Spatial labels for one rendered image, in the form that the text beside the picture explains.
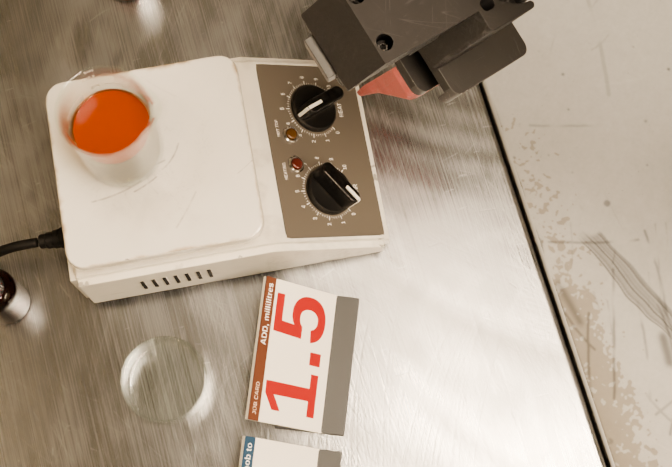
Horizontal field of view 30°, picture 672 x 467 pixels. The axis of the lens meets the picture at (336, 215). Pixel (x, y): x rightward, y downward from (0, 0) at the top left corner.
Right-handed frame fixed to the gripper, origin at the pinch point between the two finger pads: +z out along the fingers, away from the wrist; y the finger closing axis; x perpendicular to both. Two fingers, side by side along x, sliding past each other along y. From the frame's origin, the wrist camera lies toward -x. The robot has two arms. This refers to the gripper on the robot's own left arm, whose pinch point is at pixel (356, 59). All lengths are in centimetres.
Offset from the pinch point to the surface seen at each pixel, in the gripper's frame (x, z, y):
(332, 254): -2.9, 8.9, 9.3
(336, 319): -3.8, 11.2, 13.1
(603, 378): 6.0, 3.1, 25.5
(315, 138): -0.3, 7.3, 2.5
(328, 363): -5.8, 11.7, 15.2
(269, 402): -11.2, 11.2, 14.9
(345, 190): -1.9, 5.4, 6.3
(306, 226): -4.6, 7.1, 6.9
